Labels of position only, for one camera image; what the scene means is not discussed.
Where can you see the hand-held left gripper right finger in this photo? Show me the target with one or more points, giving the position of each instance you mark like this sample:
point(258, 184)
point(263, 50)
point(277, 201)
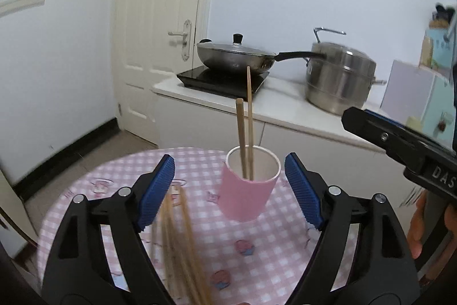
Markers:
point(303, 194)

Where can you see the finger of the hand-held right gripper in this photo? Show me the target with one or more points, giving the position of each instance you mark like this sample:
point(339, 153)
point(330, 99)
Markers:
point(385, 119)
point(375, 133)

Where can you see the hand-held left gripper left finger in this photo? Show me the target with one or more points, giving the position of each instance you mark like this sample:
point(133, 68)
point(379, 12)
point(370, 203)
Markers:
point(157, 194)

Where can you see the bunch of wooden chopsticks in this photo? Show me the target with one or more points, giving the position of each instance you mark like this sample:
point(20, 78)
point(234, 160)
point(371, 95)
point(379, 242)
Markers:
point(175, 248)

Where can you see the pink paper cup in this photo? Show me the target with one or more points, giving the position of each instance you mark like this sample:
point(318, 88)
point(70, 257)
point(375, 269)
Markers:
point(242, 197)

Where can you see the person's right hand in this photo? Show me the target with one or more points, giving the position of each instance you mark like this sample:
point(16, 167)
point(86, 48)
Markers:
point(416, 230)

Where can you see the pale green cup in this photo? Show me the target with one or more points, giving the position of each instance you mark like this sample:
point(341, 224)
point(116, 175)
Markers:
point(414, 122)

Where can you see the pale panel board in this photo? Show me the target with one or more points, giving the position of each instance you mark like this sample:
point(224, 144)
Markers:
point(403, 90)

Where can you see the pink checked tablecloth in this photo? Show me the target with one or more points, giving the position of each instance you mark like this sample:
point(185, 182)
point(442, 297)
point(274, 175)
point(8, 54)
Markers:
point(200, 162)

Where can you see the stainless steel steamer pot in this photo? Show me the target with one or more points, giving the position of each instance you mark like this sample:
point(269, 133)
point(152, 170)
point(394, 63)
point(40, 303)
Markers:
point(339, 83)

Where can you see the white counter cabinet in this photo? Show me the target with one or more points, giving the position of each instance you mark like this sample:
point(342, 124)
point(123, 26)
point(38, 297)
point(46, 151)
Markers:
point(285, 101)

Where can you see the black plush toy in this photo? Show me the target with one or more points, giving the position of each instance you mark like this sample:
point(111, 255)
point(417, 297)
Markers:
point(442, 12)

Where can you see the black induction cooktop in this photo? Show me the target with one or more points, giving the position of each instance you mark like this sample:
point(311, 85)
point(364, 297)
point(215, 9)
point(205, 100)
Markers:
point(214, 81)

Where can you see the white furniture edge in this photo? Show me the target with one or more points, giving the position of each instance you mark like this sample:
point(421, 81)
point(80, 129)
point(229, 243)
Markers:
point(14, 219)

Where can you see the glass wok lid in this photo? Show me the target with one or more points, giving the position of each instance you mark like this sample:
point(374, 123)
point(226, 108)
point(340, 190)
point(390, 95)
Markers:
point(235, 48)

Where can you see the white door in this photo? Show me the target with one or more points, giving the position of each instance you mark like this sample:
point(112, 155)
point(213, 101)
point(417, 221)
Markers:
point(150, 22)

